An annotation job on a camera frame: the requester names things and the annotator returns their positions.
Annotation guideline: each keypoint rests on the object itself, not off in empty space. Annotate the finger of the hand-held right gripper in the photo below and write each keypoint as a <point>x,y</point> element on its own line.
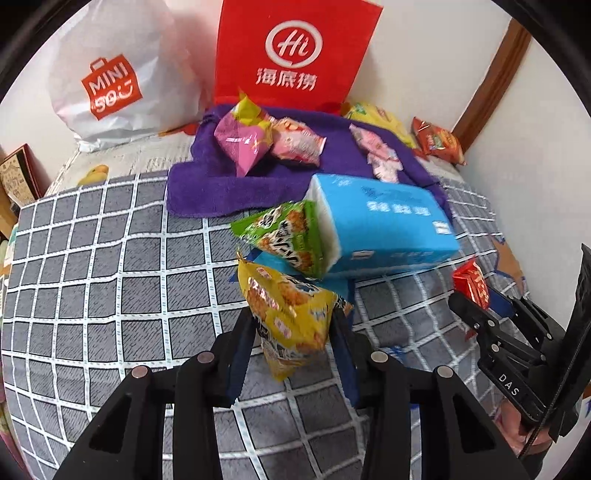
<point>471,314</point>
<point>501,302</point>

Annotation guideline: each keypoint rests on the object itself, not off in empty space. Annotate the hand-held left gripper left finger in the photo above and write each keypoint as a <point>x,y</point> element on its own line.
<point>240,364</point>

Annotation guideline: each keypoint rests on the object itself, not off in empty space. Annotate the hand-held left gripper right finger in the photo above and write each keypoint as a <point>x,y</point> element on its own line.
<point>346,364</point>

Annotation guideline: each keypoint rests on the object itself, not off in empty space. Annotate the small red snack packet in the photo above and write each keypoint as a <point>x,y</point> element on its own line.
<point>473,281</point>

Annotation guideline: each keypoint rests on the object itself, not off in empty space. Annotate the pink and yellow snack packet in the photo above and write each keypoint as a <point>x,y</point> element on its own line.
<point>244,141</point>

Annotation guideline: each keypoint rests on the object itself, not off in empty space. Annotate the pink and white snack packet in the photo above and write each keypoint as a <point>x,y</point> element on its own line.
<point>295,143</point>

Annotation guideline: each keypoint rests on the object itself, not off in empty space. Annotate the person's right hand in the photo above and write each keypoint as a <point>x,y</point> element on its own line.
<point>512,431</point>

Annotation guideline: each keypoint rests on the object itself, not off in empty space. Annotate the blue tissue pack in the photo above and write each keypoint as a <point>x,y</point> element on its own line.
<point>388,221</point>

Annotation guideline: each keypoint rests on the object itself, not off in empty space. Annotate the green snack packet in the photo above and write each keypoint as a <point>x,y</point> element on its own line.
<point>286,235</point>

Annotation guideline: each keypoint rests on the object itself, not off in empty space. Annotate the grey checked blanket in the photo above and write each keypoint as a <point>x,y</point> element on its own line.
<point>115,277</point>

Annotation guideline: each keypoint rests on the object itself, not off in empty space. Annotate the red and orange snack bag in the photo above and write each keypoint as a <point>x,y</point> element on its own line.
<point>438,141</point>

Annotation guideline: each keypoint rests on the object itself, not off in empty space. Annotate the purple towel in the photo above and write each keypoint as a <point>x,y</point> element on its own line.
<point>207,194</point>

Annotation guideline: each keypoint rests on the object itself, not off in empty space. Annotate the small pink striped snack packet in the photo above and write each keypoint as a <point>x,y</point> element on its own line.
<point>371,141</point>

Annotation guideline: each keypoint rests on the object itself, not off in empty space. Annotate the large yellow snack bag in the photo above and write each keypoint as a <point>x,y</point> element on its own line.
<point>378,119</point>

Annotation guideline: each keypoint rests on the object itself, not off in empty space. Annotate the white printed bed sheet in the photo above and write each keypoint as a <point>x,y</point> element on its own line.
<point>138,154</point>

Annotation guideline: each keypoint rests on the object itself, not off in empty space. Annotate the red bordered book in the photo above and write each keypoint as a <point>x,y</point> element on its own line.
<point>18,175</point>

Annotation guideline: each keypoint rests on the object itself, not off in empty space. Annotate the white plastic shopping bag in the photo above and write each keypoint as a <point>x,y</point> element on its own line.
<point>138,55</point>

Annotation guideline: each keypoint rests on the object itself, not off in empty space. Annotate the red paper bag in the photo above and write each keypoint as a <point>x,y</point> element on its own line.
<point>295,27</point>

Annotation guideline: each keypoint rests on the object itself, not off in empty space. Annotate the brown wooden door frame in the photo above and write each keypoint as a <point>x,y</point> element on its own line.
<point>496,78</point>

